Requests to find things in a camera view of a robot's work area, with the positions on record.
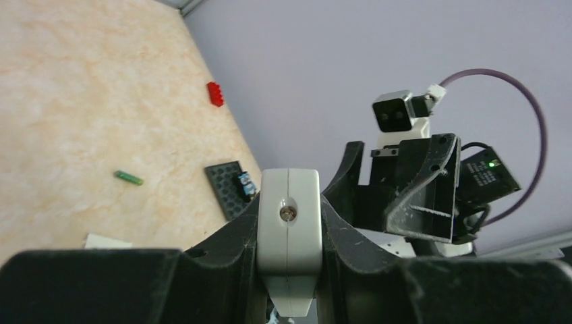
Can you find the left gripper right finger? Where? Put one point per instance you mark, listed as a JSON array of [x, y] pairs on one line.
[[362, 283]]

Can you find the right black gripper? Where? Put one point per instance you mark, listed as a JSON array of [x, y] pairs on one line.
[[412, 188]]

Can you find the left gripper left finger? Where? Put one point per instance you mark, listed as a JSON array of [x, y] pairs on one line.
[[213, 282]]

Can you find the white battery cover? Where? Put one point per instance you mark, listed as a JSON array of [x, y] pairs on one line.
[[94, 241]]

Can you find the green battery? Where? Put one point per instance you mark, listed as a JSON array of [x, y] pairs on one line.
[[127, 177]]

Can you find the blue owl figure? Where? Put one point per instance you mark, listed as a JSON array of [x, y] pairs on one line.
[[247, 188]]

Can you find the dark grey building baseplate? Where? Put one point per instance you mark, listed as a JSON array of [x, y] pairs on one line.
[[223, 181]]

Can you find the red building brick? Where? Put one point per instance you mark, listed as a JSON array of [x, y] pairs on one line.
[[215, 94]]

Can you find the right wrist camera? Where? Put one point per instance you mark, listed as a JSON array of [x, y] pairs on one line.
[[402, 116]]

